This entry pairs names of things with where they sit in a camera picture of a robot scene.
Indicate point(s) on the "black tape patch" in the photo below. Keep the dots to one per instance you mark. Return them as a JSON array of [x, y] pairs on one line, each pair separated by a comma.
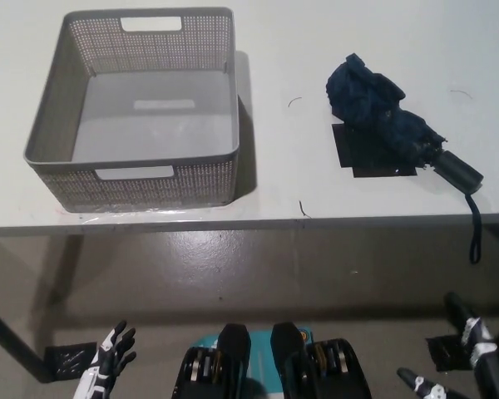
[[366, 160]]

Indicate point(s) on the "navy folding umbrella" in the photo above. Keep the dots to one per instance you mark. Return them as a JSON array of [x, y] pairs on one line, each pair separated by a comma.
[[370, 99]]

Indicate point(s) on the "robot left black body block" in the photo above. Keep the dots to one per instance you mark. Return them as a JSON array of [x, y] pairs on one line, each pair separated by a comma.
[[230, 345]]

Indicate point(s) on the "robot right black body block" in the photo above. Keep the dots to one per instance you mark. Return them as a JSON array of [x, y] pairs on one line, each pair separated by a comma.
[[291, 345]]

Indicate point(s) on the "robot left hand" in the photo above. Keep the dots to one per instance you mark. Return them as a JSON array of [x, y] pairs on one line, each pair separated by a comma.
[[104, 361]]

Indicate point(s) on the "grey perforated plastic basket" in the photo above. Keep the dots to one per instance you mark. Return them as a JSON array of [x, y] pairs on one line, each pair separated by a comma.
[[149, 191]]

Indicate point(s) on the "robot black body block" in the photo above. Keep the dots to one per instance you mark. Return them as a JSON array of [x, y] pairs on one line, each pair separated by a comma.
[[230, 345], [291, 345]]

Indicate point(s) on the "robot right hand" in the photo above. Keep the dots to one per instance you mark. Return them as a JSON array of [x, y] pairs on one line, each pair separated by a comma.
[[488, 361]]

